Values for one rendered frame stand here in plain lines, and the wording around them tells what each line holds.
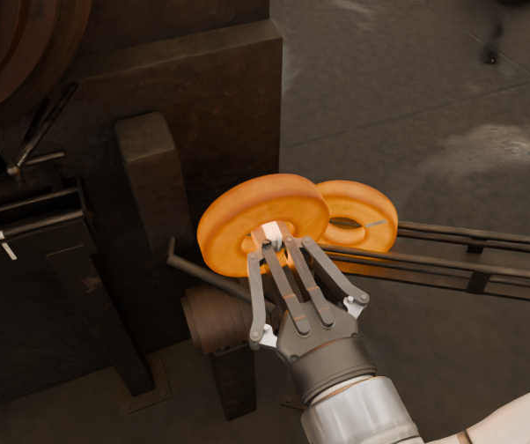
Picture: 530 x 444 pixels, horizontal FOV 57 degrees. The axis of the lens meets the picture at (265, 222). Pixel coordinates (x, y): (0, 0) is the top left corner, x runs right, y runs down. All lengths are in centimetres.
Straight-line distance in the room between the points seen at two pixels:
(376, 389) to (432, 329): 107
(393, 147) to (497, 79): 68
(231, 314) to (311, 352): 42
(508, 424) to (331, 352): 14
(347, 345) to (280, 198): 16
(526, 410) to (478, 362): 108
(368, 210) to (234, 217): 24
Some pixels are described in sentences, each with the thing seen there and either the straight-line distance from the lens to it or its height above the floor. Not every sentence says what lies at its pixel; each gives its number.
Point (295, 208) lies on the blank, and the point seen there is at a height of 87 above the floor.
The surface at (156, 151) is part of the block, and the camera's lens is 72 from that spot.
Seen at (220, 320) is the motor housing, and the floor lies 52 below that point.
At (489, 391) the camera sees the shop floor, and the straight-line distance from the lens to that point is 147.
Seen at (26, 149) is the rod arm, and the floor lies 90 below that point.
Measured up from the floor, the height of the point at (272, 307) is 56.
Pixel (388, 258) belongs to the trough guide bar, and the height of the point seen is 69.
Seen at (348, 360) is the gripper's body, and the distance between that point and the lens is 44.
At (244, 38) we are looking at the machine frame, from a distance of 79.
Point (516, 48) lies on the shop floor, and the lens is 269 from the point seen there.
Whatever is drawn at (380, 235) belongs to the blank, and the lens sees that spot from 72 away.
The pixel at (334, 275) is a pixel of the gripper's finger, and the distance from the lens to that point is 51.
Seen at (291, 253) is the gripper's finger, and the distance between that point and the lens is 52.
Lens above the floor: 128
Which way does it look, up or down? 51 degrees down
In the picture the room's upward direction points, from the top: straight up
